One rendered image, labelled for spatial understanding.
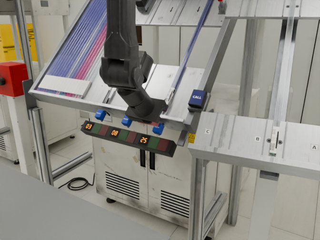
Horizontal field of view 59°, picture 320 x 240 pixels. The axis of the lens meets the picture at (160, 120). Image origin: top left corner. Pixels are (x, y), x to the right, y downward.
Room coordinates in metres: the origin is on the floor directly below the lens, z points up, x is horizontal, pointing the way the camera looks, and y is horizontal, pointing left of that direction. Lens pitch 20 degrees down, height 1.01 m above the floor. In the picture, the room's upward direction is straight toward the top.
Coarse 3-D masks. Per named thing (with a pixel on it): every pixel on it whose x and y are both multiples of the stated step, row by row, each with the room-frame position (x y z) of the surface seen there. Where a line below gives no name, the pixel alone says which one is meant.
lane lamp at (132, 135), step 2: (130, 132) 0.81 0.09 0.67; (132, 132) 0.81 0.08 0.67; (134, 132) 0.81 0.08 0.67; (136, 132) 0.80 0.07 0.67; (130, 134) 0.81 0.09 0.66; (132, 134) 0.80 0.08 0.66; (134, 134) 0.80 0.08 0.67; (136, 134) 0.80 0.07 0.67; (128, 136) 0.80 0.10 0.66; (130, 136) 0.80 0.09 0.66; (132, 136) 0.80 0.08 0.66; (134, 136) 0.80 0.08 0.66; (128, 138) 0.80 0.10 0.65; (130, 138) 0.80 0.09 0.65; (132, 138) 0.79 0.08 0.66; (134, 138) 0.79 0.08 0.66; (126, 140) 0.79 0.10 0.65; (128, 140) 0.79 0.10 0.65; (130, 140) 0.79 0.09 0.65; (132, 140) 0.79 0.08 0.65; (130, 142) 0.78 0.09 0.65; (132, 142) 0.78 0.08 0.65
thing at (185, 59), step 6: (210, 0) 1.09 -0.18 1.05; (204, 12) 1.06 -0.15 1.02; (204, 18) 1.05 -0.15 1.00; (198, 24) 1.03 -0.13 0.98; (198, 30) 1.00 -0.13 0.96; (192, 36) 0.99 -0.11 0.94; (192, 42) 0.97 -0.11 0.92; (192, 48) 0.97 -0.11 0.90; (186, 54) 0.94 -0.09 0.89; (186, 60) 0.93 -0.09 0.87; (180, 66) 0.91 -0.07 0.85; (180, 72) 0.89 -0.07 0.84; (174, 78) 0.89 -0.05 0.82; (174, 84) 0.87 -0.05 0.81
